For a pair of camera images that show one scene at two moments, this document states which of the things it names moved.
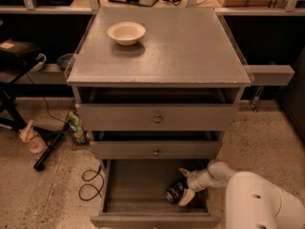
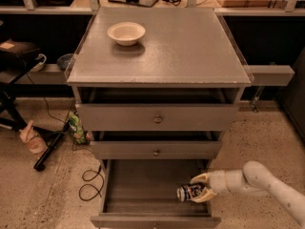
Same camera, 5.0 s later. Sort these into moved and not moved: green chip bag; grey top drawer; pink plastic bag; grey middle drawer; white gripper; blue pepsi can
Moved: white gripper; blue pepsi can
Not moved: grey top drawer; green chip bag; grey middle drawer; pink plastic bag
